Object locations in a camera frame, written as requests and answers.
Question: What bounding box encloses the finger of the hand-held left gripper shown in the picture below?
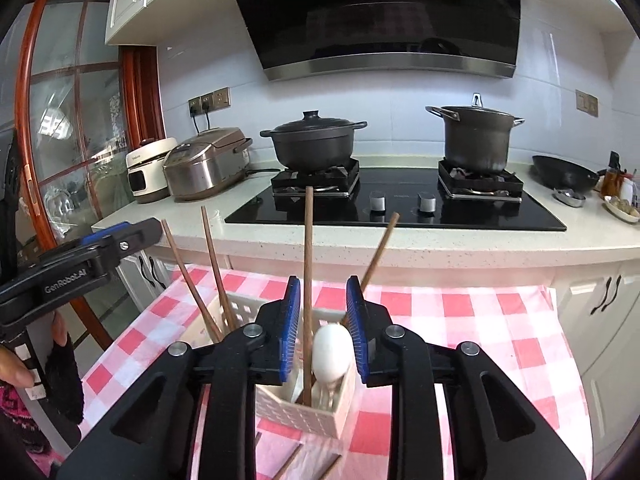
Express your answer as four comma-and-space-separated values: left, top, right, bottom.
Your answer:
101, 217, 164, 272
37, 218, 151, 267

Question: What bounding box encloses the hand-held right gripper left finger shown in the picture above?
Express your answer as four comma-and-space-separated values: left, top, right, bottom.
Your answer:
54, 275, 303, 480

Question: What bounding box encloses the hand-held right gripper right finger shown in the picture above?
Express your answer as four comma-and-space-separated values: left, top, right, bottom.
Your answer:
346, 275, 587, 480

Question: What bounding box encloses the white ceramic spoon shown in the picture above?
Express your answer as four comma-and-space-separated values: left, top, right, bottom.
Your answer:
311, 324, 354, 411

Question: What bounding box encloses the brown wooden chopstick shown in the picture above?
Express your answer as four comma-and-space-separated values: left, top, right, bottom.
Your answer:
161, 218, 224, 343
272, 442, 304, 480
201, 206, 240, 332
341, 212, 401, 327
317, 455, 344, 480

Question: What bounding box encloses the white perforated utensil holder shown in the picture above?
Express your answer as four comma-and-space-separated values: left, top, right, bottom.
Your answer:
197, 292, 358, 440

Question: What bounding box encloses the person's left forearm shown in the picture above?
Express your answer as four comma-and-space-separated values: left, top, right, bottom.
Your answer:
0, 387, 53, 466

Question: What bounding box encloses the person's left hand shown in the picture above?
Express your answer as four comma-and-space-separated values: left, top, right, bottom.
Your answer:
0, 310, 74, 390

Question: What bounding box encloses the white electric cooker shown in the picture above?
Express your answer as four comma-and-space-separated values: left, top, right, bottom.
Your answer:
125, 137, 179, 204

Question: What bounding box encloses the silver rice cooker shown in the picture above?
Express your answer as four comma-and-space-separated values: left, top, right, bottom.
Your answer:
162, 127, 253, 202

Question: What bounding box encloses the black fuzzy cloth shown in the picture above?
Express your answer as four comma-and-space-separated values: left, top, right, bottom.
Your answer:
44, 340, 86, 426

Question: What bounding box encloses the pink checkered tablecloth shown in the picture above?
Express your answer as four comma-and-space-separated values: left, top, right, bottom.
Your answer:
80, 265, 593, 480

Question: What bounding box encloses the black glass gas cooktop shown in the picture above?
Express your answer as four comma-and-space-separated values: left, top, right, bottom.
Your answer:
223, 159, 568, 232

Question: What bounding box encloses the wooden framed glass door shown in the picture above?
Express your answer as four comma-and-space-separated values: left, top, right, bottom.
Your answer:
15, 0, 166, 346

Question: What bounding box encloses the black burner grate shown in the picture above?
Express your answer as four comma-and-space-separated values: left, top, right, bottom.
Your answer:
437, 158, 525, 203
270, 158, 361, 197

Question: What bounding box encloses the black casserole pot with lid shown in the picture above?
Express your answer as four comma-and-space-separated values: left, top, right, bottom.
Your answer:
260, 110, 368, 171

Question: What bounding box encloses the steel stockpot with lid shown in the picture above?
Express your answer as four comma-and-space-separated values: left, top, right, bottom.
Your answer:
425, 93, 526, 175

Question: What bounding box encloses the small steel bowl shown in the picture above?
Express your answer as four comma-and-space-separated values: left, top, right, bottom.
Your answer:
552, 188, 587, 208

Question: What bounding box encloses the black wok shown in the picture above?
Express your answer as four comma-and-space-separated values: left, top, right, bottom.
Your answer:
531, 155, 601, 192

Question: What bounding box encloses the small dish with food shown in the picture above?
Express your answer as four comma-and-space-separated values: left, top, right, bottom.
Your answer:
603, 195, 640, 223

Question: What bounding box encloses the oil bottle with black cap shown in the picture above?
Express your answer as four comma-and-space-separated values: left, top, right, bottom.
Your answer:
600, 152, 621, 198

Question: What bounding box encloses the black range hood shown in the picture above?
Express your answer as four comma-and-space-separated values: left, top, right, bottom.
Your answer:
220, 0, 522, 82

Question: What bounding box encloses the brass wall outlet panel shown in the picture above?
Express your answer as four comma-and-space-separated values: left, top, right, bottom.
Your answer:
188, 87, 232, 115

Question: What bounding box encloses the brass wall switch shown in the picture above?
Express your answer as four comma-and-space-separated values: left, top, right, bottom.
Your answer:
575, 89, 599, 118

